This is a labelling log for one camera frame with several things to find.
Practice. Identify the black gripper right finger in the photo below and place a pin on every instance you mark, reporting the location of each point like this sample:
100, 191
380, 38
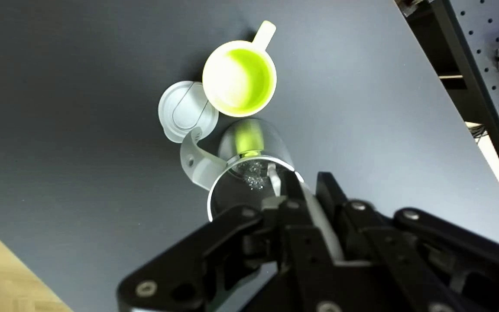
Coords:
434, 260

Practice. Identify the black perforated breadboard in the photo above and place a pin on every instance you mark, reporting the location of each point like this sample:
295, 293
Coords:
493, 28

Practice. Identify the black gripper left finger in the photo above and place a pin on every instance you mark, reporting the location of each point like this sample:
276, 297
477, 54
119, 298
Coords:
191, 253

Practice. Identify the yellow-green mug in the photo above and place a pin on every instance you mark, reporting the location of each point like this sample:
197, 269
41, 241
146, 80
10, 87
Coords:
240, 78

